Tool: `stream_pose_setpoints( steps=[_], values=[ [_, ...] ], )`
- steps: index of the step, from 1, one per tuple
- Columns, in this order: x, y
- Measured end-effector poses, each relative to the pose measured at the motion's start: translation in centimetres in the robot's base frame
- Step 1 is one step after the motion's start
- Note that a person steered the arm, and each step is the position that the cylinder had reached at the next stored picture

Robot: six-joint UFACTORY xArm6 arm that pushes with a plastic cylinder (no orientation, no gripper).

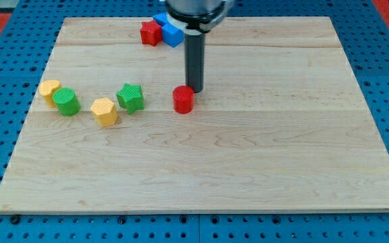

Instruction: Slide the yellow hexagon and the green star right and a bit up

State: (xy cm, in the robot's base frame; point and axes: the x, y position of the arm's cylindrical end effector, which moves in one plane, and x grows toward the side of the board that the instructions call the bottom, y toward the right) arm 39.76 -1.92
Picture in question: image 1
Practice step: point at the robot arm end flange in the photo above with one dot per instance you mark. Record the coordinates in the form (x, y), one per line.
(196, 17)

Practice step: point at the green star block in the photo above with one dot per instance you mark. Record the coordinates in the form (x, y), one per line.
(130, 98)

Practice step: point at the yellow hexagon block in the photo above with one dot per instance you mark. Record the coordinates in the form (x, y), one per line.
(104, 112)

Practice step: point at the red star block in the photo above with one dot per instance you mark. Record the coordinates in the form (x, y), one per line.
(150, 33)

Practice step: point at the red cylinder block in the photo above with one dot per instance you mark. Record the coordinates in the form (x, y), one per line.
(184, 99)

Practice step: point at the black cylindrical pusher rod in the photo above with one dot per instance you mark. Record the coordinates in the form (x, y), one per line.
(194, 56)

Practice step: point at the wooden board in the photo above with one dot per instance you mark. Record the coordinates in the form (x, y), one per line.
(281, 126)

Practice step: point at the blue cube block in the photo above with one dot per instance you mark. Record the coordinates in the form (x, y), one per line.
(172, 36)

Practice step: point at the blue block behind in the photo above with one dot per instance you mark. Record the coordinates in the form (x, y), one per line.
(161, 18)

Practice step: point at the green cylinder block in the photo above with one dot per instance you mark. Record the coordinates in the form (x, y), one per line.
(66, 101)

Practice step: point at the yellow heart block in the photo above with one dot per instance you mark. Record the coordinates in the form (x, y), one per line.
(46, 89)

